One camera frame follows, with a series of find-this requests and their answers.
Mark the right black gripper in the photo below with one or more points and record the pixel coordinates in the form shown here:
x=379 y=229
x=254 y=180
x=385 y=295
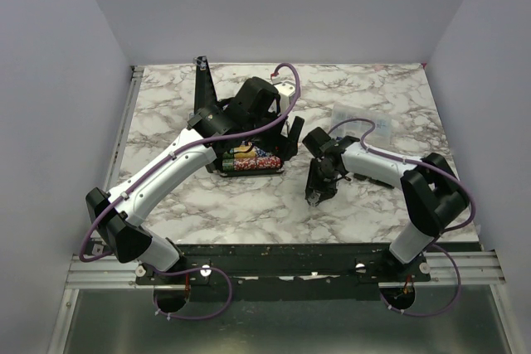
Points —
x=326 y=191

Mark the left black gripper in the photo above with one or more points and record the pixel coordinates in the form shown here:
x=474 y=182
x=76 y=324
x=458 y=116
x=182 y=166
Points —
x=279 y=142

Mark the black poker chip case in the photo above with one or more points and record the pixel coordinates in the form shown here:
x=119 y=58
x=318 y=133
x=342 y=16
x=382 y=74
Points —
x=249 y=159

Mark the white poker chip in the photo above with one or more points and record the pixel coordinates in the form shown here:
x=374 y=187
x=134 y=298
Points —
x=313 y=200

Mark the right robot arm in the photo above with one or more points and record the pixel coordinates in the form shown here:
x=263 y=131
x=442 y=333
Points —
x=433 y=195

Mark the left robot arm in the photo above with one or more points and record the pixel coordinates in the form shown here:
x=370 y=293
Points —
x=118 y=214

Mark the black pipe tee fitting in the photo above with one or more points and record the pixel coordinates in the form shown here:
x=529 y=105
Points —
x=377 y=182

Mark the clear plastic organizer box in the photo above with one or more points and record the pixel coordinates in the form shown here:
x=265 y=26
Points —
x=380 y=136

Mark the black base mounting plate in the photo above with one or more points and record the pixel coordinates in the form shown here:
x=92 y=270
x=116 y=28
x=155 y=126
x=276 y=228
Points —
x=273 y=272

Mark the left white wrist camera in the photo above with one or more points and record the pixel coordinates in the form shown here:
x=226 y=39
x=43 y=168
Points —
x=286 y=90

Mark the aluminium rail frame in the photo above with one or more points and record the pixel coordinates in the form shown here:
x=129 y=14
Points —
x=401 y=91

